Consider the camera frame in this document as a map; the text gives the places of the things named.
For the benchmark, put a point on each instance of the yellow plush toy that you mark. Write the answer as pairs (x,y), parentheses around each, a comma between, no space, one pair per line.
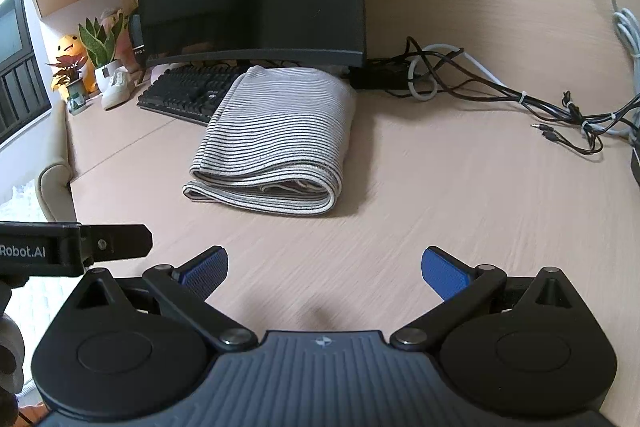
(67,47)

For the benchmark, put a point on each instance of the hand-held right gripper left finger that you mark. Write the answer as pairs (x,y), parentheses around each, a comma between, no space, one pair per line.
(202,269)

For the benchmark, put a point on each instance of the striped grey shirt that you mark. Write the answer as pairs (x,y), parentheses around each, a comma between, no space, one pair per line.
(280,132)

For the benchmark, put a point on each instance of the potted green snake plant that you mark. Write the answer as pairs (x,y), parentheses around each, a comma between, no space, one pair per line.
(102,42)

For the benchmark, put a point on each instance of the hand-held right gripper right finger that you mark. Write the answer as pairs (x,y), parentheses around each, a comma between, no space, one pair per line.
(445,274)

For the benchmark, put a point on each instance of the person's left hand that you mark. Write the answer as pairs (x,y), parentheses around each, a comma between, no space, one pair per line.
(11,347)

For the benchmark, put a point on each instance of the black window frame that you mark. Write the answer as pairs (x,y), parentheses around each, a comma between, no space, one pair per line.
(15,77)

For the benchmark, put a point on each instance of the black power adapter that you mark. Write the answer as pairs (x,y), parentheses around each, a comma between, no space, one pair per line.
(377,78)

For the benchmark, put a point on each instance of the dark flat object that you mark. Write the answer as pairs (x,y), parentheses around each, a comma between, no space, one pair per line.
(636,167)

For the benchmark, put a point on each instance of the black keyboard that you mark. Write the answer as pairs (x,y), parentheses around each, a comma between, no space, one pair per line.
(185,94)

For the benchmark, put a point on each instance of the small black speaker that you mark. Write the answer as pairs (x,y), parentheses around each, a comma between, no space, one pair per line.
(136,39)

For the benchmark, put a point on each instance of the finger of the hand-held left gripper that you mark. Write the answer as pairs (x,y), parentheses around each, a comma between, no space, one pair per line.
(122,243)

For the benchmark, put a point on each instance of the potted red leaf plant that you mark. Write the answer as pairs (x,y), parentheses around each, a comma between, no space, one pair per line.
(70,69)

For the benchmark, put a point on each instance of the white shoe shaped ornament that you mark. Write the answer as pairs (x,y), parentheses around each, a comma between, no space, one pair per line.
(116,89)

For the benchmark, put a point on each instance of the beige chair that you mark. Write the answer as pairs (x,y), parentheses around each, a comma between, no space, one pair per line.
(52,187)

